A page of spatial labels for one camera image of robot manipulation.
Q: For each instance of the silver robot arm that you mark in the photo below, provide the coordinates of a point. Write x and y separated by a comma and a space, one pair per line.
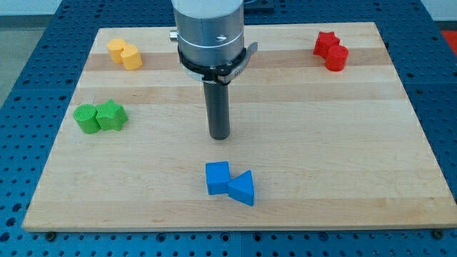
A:
210, 32

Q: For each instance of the wooden board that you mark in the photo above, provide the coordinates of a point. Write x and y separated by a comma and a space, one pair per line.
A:
328, 150

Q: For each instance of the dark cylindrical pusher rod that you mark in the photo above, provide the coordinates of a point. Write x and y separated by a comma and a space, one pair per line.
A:
217, 108

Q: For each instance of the blue cube block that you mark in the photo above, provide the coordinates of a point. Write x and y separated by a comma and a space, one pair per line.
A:
217, 177

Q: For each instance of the blue triangle block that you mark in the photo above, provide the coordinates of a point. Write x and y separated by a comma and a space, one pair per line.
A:
242, 188

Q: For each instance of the green star block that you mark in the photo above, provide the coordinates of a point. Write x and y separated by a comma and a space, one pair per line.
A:
111, 116

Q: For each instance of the yellow rounded block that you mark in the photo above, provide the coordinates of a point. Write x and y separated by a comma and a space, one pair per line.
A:
131, 57

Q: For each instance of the red cylinder block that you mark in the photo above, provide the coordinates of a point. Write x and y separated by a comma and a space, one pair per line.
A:
336, 59

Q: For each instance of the red star block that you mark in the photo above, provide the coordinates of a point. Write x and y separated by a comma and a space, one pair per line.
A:
323, 43

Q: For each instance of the yellow hexagon block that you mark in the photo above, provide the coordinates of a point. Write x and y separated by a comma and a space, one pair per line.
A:
115, 48

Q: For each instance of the green cylinder block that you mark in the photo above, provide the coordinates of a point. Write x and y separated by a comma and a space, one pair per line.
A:
85, 116

